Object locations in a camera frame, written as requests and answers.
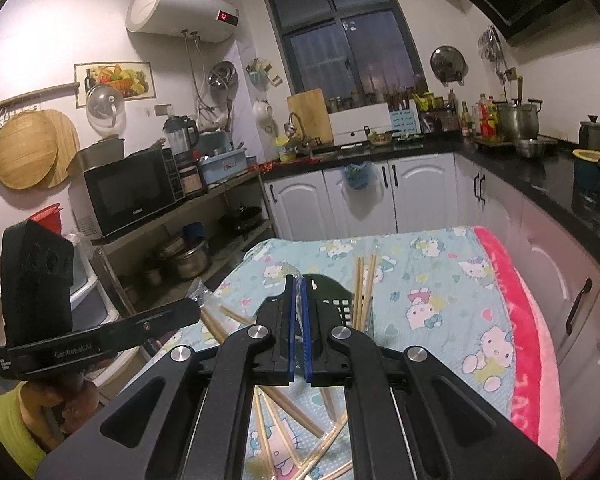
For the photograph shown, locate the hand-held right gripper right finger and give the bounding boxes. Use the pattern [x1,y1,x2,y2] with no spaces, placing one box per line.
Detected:
[300,274,561,480]

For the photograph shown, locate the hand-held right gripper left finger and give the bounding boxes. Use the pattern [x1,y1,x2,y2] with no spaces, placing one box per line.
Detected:
[35,274,298,480]

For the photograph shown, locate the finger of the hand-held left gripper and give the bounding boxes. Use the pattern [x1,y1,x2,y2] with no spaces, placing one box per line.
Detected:
[100,297,202,356]

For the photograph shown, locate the green plastic utensil holder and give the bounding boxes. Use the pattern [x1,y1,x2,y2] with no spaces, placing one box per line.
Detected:
[305,274,376,333]

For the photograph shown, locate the pile of wooden chopsticks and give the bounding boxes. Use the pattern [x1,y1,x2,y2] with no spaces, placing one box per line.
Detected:
[200,254,381,480]

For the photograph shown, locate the person's left forearm green sleeve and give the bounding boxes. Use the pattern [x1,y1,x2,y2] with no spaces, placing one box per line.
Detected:
[0,380,48,478]

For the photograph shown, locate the person's left hand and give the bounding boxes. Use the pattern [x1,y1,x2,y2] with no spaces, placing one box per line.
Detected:
[20,376,102,435]

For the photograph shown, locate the plastic drawer unit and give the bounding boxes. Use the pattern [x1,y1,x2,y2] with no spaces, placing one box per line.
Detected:
[62,232,151,391]

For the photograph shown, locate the red plastic basin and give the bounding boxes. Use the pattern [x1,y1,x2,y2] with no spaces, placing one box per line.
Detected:
[29,203,63,236]

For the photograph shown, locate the steel cooking pot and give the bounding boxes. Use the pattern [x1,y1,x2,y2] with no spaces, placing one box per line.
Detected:
[172,240,211,281]

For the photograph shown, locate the black wok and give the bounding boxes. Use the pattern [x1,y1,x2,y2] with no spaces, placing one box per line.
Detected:
[222,205,263,233]

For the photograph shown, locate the black microwave oven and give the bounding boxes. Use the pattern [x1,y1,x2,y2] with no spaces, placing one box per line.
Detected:
[82,147,186,241]

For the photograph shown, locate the round bamboo tray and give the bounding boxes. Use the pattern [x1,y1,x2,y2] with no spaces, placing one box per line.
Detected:
[0,110,61,191]

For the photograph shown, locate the round wooden board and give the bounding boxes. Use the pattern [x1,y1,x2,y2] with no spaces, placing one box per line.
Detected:
[30,109,81,188]

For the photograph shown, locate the metal shelf rack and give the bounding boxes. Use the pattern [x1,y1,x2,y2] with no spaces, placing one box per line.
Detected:
[92,170,276,321]

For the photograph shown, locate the grey lidded pot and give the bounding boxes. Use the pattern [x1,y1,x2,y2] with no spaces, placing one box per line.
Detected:
[72,137,126,173]

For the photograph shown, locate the blue hanging bag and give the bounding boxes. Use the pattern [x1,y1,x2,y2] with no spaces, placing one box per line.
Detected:
[342,161,376,191]

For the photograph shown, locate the light blue dish box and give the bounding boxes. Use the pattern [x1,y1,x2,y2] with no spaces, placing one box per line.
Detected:
[200,149,248,185]

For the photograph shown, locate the white kitchen base cabinets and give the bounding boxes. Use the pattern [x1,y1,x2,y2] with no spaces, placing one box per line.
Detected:
[262,152,600,461]

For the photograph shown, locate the wooden rolling pin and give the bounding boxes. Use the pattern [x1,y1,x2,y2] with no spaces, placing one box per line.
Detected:
[0,81,80,116]

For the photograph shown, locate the glass pot lid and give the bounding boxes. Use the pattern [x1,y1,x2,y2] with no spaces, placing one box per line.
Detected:
[86,84,126,138]

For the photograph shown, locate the black blender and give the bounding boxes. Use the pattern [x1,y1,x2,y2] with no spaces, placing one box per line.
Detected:
[162,115,201,166]

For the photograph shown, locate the metal faucet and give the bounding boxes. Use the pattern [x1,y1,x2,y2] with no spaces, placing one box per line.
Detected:
[286,112,313,153]

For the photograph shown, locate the wooden cutting board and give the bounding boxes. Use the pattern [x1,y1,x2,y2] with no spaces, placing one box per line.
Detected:
[286,88,335,145]

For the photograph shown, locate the white ceramic pot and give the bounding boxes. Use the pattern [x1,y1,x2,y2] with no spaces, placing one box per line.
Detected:
[251,100,275,128]

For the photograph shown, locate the white box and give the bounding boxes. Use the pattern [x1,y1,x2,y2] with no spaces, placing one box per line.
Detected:
[328,105,393,145]

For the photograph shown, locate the row of glass jars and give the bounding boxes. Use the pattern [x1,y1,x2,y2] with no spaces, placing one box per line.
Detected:
[327,92,381,113]

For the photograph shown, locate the pink fleece blanket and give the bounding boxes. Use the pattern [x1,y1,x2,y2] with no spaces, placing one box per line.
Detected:
[472,226,563,458]

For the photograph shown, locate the light blue cutlery holder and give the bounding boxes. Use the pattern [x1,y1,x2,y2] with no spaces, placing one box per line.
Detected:
[390,107,423,136]

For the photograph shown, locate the hanging steel colander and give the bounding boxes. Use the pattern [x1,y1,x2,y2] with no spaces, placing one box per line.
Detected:
[208,61,236,92]

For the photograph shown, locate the dark framed window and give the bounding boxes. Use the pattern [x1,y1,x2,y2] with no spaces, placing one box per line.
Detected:
[261,0,427,106]

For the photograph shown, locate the row of sauce bottles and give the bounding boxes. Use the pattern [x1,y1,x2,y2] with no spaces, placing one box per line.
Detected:
[460,94,501,140]

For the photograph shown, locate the black kitchen countertop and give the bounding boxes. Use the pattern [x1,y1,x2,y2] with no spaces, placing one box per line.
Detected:
[260,132,600,281]

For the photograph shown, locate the small steel bowl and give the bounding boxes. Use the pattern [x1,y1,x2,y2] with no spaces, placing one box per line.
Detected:
[514,138,548,158]

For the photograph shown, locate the steel stock pot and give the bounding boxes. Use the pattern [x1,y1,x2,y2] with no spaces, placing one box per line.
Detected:
[495,100,543,141]

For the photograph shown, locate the hanging steel pot lid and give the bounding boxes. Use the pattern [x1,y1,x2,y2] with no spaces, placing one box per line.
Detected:
[430,46,468,83]

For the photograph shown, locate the white water heater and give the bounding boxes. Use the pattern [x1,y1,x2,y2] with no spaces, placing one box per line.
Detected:
[126,0,241,43]

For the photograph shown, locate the dark blue pot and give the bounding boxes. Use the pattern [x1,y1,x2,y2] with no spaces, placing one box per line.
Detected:
[572,149,600,211]

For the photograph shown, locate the bunch of hanging kitchen tools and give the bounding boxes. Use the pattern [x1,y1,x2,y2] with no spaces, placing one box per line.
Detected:
[477,25,506,68]

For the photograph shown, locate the black teapot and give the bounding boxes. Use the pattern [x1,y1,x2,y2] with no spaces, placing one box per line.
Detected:
[579,115,600,153]

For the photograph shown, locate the fruit wall poster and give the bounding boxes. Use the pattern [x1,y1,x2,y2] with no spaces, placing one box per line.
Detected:
[75,61,157,109]

